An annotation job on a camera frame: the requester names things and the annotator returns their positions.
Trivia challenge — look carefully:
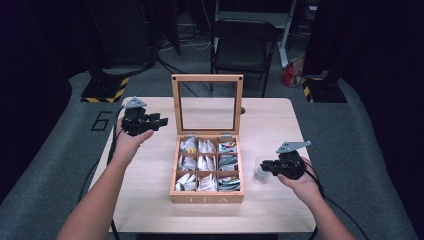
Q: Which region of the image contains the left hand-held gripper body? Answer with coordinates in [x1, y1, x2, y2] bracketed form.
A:
[121, 96, 162, 137]

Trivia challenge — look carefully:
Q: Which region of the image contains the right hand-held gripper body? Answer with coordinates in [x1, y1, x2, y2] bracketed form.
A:
[270, 140, 313, 181]

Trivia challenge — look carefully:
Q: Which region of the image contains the clear plastic cup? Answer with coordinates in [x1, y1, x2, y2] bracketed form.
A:
[252, 157, 272, 185]

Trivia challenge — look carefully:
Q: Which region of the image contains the wooden tea box with glass lid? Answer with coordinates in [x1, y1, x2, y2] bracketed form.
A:
[169, 73, 245, 205]

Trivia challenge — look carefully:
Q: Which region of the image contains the person's left hand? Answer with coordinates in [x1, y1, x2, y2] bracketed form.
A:
[112, 116, 155, 165]

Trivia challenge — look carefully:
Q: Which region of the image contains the person's right hand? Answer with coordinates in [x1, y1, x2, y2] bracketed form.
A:
[277, 156, 323, 205]

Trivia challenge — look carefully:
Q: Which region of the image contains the set of colourful tea bags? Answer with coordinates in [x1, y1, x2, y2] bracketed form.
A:
[218, 141, 242, 193]

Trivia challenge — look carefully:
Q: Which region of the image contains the black stand with striped base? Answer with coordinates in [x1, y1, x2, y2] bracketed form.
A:
[80, 64, 130, 104]
[300, 71, 348, 104]

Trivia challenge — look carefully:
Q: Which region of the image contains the set of white tea bags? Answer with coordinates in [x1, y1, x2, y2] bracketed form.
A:
[175, 136, 218, 193]

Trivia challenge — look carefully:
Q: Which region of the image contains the red bag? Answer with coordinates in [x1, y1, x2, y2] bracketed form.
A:
[280, 52, 306, 89]

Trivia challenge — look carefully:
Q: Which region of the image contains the black folding chair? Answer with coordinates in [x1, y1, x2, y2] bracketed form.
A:
[209, 18, 280, 98]

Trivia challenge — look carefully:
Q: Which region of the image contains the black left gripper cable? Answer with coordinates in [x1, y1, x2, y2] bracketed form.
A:
[77, 107, 125, 240]

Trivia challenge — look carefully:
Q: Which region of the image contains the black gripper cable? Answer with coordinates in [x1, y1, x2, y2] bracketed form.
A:
[77, 107, 125, 240]
[301, 156, 369, 240]

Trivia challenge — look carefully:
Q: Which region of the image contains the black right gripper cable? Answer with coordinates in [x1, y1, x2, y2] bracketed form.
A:
[301, 156, 369, 240]

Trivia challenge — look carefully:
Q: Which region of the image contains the white floor cable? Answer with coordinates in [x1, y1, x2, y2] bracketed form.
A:
[179, 35, 213, 52]

